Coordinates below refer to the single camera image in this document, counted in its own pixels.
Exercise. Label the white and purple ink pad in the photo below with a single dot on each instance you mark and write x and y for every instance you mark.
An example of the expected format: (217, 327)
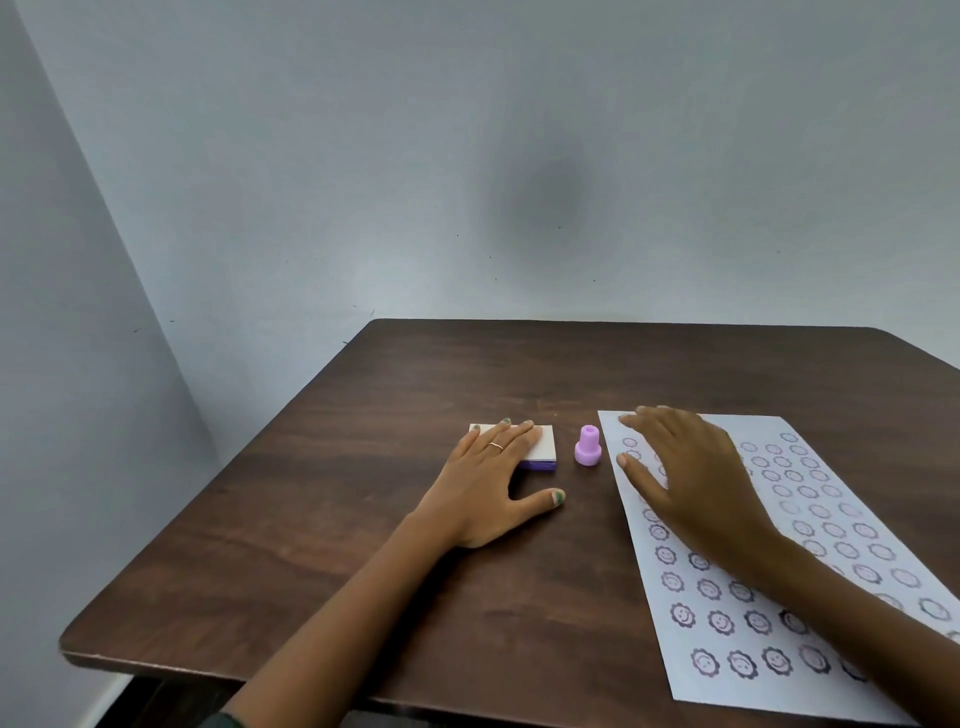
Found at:
(541, 450)

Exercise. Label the person's left little finger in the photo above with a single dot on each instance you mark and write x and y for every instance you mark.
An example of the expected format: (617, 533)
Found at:
(465, 446)

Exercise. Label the white stamped paper sheet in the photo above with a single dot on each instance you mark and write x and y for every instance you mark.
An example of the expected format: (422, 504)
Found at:
(720, 645)

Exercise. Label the person's left hand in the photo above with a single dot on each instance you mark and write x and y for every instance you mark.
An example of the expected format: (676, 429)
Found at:
(472, 499)

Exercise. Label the purple plastic stamp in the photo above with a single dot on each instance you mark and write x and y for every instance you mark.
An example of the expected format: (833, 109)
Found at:
(588, 448)

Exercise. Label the person's right forearm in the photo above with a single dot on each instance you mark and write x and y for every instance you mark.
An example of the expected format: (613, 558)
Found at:
(862, 622)

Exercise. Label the person's left forearm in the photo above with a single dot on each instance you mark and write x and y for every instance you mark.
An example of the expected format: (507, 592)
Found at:
(345, 622)

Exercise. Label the person's right thumb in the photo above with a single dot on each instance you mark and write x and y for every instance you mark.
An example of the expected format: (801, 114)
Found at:
(639, 480)

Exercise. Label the person's left middle finger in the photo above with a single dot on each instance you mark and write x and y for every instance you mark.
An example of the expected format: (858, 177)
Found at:
(514, 446)

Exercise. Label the person's right hand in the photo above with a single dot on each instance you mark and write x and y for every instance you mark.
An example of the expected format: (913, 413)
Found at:
(701, 487)

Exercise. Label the dark green sleeve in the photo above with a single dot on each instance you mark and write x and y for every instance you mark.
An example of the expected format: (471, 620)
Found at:
(220, 721)

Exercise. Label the person's left thumb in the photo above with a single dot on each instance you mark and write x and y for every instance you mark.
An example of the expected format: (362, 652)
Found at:
(536, 505)

